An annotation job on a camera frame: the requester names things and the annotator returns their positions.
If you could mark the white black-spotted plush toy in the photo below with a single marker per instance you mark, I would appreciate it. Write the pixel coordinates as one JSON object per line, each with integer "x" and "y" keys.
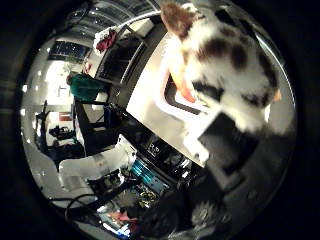
{"x": 226, "y": 56}

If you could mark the white container box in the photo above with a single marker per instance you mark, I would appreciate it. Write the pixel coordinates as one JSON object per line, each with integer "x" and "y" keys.
{"x": 176, "y": 100}

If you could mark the orange piece in container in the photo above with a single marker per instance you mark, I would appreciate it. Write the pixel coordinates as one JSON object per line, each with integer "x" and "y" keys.
{"x": 183, "y": 86}

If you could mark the blue ribbed box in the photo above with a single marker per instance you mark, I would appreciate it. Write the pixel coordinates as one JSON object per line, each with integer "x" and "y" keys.
{"x": 146, "y": 175}

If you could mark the person in green shirt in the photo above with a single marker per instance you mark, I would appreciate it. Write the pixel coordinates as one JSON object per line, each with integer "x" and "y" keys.
{"x": 86, "y": 87}

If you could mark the red and white cloth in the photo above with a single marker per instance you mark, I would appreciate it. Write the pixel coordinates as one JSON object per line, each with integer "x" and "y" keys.
{"x": 106, "y": 40}

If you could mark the dark cabinet frame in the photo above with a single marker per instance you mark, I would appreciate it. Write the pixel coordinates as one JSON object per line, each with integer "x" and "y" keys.
{"x": 121, "y": 63}

